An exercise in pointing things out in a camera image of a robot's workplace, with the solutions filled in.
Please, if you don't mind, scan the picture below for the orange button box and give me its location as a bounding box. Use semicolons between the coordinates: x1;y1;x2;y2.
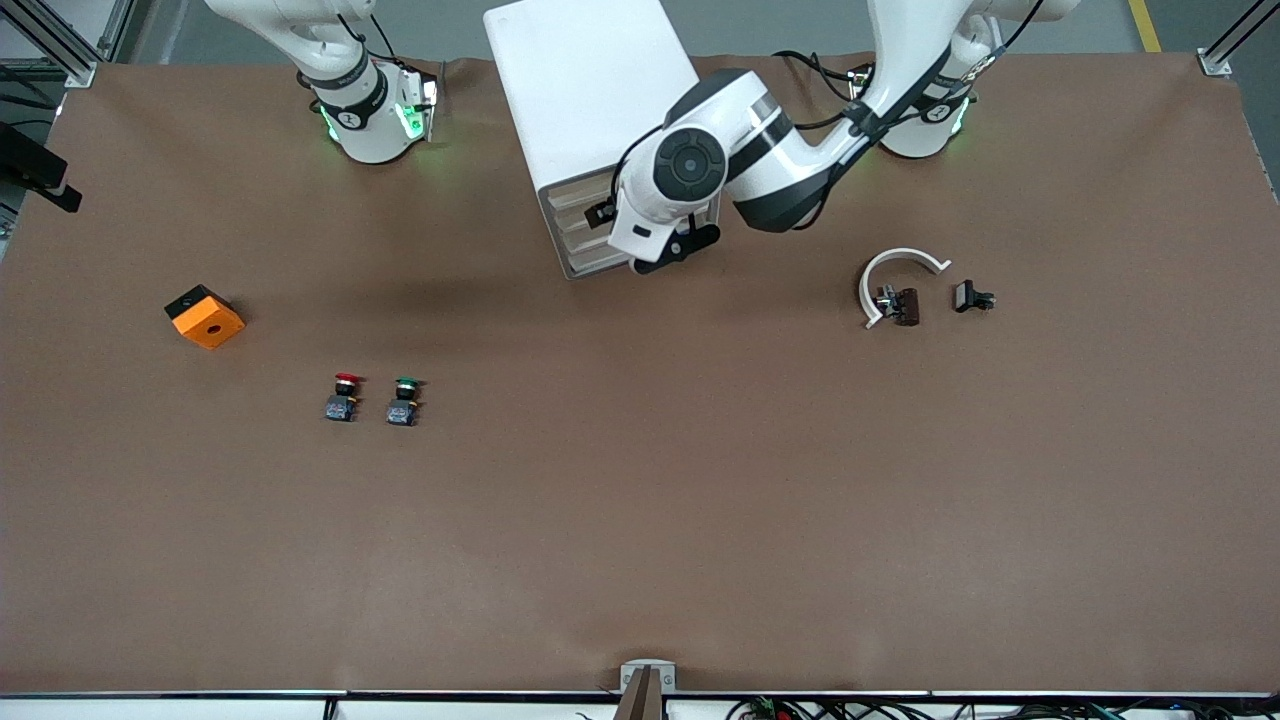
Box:
165;285;246;351

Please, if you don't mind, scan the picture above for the white drawer cabinet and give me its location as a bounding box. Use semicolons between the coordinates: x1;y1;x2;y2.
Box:
484;0;728;281

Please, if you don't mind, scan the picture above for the white table edge rail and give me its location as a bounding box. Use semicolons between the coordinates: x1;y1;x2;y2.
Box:
0;690;1280;720

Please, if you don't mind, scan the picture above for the green push button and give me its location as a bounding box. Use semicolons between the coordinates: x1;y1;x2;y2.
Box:
387;377;426;428

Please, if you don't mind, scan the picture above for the translucent white drawer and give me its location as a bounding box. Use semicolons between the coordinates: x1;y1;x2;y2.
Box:
546;168;623;213
552;203;617;234
565;250;643;277
558;228;633;256

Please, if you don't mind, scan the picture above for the black cable bundle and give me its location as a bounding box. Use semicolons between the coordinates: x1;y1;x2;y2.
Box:
725;695;1280;720

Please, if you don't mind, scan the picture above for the red push button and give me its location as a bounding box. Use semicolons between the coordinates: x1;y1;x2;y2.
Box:
325;373;363;423

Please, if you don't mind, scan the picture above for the brown table mat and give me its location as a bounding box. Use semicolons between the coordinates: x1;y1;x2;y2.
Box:
0;52;1280;696

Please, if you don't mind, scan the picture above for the brown pole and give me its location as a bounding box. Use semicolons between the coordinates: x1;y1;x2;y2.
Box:
613;668;666;720

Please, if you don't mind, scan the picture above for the white curved pipe clamp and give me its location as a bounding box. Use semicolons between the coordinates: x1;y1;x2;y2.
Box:
858;247;951;329

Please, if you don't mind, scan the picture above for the black base cable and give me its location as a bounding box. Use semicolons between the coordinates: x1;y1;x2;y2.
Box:
775;48;871;103

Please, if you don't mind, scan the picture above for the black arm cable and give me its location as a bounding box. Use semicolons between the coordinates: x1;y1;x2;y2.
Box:
335;10;403;67
612;0;1046;226

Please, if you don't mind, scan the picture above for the grey metal bracket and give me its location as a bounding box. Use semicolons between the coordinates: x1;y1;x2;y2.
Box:
620;660;678;693

